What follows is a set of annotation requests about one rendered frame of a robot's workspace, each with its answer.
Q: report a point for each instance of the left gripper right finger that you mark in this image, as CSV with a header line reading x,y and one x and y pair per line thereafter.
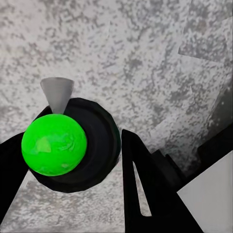
x,y
169,213

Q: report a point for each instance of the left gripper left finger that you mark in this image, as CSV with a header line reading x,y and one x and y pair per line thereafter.
x,y
13,170

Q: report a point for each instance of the insectifuge atomizer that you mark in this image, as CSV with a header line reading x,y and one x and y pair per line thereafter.
x,y
73,144

